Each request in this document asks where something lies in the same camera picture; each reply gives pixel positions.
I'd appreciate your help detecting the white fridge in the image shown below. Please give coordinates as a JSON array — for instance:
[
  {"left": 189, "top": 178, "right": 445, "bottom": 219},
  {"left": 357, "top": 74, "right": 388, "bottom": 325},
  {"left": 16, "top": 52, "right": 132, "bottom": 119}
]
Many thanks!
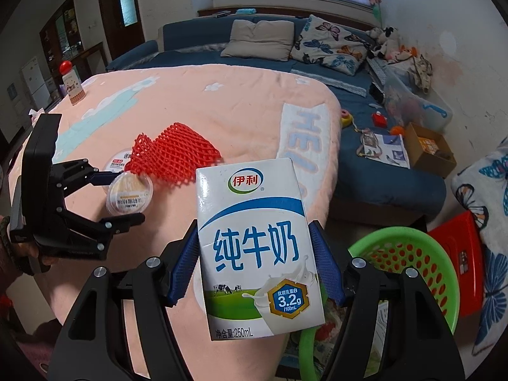
[{"left": 21, "top": 56, "right": 56, "bottom": 108}]

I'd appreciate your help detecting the butterfly print pillow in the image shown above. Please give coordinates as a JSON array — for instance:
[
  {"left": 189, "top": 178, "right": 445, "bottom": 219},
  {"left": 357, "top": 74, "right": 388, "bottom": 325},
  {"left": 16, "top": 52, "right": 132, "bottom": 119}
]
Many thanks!
[{"left": 290, "top": 15, "right": 376, "bottom": 77}]

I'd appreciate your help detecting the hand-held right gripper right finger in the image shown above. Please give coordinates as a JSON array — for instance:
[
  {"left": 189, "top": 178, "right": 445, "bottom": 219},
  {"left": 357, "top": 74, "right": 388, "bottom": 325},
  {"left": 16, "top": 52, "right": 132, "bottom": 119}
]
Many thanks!
[{"left": 310, "top": 220, "right": 465, "bottom": 381}]

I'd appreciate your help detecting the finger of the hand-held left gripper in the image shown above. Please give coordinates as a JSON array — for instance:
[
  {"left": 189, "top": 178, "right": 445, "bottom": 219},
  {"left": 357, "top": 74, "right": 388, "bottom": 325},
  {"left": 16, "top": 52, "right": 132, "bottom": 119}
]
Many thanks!
[
  {"left": 51, "top": 158, "right": 127, "bottom": 200},
  {"left": 35, "top": 205, "right": 146, "bottom": 263}
]

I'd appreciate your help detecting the white lidded cup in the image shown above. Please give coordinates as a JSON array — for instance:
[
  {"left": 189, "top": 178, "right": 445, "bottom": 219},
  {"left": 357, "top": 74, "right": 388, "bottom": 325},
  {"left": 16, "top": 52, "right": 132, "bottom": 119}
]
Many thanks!
[{"left": 104, "top": 149, "right": 137, "bottom": 175}]

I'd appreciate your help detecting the white milk carton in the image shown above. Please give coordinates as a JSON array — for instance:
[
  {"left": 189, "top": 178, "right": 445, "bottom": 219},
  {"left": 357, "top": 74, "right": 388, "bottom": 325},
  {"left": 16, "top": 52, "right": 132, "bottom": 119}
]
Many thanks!
[{"left": 195, "top": 158, "right": 327, "bottom": 341}]

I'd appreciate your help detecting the red plastic stool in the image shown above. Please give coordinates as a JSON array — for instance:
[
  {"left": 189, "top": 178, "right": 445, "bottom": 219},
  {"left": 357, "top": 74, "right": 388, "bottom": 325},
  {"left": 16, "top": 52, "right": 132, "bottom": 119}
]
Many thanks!
[{"left": 428, "top": 211, "right": 487, "bottom": 318}]

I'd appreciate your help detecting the orange plush toy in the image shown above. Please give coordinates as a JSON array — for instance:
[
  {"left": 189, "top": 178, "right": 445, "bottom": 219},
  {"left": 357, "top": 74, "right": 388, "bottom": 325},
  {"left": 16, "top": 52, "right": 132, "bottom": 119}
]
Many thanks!
[{"left": 391, "top": 45, "right": 417, "bottom": 64}]

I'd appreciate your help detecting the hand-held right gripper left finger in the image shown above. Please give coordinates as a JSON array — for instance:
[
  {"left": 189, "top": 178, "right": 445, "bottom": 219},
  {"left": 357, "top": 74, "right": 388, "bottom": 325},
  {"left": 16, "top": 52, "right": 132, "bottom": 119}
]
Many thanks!
[{"left": 47, "top": 220, "right": 199, "bottom": 381}]

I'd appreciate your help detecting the black and white cow plush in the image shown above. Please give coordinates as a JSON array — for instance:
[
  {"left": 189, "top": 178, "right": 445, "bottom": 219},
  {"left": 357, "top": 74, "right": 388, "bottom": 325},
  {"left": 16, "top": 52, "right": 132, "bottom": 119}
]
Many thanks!
[{"left": 371, "top": 27, "right": 401, "bottom": 58}]

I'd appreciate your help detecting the wooden display cabinet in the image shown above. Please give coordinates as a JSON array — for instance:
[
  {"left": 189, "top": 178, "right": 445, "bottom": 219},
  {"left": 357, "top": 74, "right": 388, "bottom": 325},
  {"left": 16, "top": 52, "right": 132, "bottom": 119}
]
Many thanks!
[{"left": 40, "top": 0, "right": 84, "bottom": 84}]

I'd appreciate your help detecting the person's left hand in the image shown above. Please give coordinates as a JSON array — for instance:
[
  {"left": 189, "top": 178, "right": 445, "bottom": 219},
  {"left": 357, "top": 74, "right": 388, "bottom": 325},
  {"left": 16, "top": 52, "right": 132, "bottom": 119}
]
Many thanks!
[{"left": 10, "top": 242, "right": 61, "bottom": 274}]

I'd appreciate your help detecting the beige pillow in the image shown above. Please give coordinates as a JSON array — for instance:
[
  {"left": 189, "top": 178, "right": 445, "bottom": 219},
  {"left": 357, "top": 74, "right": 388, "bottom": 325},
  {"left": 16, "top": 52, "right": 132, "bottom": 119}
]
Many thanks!
[{"left": 220, "top": 20, "right": 296, "bottom": 62}]

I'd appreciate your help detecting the blue sofa bed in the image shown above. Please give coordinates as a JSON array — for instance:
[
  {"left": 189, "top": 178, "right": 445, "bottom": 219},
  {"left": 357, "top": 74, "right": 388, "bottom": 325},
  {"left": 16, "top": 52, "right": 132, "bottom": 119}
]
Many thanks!
[{"left": 105, "top": 16, "right": 447, "bottom": 223}]

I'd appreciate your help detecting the open picture booklet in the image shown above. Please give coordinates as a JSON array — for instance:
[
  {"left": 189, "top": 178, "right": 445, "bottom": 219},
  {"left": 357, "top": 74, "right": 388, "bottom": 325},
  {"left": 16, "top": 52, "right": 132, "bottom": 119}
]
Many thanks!
[{"left": 360, "top": 129, "right": 411, "bottom": 169}]

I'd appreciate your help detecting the clear pudding cup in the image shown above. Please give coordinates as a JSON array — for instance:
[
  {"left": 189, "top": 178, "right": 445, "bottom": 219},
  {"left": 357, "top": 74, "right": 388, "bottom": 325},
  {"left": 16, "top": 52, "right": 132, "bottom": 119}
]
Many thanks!
[{"left": 106, "top": 170, "right": 155, "bottom": 215}]

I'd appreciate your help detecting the dark wooden door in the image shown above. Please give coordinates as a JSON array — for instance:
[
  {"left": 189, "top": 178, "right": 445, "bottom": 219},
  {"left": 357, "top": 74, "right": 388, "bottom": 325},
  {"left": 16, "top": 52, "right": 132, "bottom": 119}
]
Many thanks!
[{"left": 97, "top": 0, "right": 145, "bottom": 40}]

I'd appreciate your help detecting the clear plastic storage bin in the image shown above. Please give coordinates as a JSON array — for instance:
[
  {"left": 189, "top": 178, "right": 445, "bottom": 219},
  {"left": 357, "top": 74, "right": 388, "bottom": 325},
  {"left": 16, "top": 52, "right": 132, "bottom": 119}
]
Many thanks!
[{"left": 383, "top": 65, "right": 454, "bottom": 133}]

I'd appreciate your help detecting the red foam fruit net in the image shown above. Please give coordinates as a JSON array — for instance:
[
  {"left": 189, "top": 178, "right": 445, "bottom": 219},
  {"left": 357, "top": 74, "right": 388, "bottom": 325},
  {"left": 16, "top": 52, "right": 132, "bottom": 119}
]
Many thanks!
[{"left": 124, "top": 123, "right": 223, "bottom": 189}]

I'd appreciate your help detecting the folded butterfly print blanket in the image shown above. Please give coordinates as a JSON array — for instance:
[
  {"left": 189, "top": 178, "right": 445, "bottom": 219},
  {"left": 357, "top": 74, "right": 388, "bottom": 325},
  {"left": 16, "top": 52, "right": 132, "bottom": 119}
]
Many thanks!
[{"left": 451, "top": 139, "right": 508, "bottom": 356}]

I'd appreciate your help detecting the white bottle with red cap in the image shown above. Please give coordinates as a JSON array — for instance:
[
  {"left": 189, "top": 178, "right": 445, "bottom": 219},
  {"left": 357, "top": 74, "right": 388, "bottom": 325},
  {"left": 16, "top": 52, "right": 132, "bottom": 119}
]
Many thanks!
[{"left": 59, "top": 60, "right": 87, "bottom": 106}]

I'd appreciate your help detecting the green plastic mesh basket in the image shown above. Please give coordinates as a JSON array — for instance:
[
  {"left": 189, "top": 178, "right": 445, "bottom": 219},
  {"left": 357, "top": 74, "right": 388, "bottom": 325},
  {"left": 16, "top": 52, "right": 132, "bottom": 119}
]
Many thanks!
[{"left": 298, "top": 226, "right": 461, "bottom": 381}]

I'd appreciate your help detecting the cardboard box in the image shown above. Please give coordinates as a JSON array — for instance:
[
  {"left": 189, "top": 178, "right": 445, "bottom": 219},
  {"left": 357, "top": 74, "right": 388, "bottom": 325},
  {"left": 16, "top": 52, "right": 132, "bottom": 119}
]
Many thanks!
[{"left": 404, "top": 122, "right": 457, "bottom": 179}]

